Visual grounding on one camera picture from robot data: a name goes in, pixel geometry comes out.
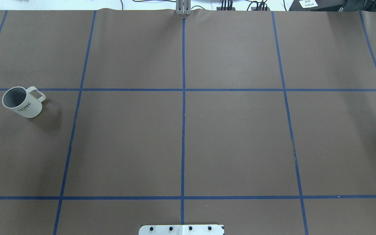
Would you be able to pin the white home mug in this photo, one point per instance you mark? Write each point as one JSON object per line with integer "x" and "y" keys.
{"x": 25, "y": 102}

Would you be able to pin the white central pedestal column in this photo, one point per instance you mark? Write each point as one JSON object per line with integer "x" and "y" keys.
{"x": 196, "y": 229}

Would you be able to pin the orange usb hub near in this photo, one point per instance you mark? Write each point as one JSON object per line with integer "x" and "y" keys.
{"x": 226, "y": 5}

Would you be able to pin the black labelled box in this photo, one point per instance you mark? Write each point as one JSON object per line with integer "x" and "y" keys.
{"x": 316, "y": 5}

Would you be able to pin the aluminium frame post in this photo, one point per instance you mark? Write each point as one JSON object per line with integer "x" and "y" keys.
{"x": 183, "y": 7}

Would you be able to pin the brown paper table mat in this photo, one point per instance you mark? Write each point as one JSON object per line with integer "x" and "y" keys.
{"x": 264, "y": 122}

